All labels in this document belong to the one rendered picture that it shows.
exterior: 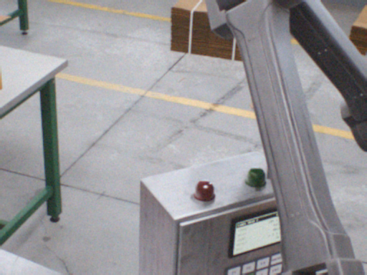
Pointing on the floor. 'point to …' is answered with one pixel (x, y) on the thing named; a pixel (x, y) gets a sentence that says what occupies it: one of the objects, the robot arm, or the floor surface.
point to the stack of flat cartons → (198, 33)
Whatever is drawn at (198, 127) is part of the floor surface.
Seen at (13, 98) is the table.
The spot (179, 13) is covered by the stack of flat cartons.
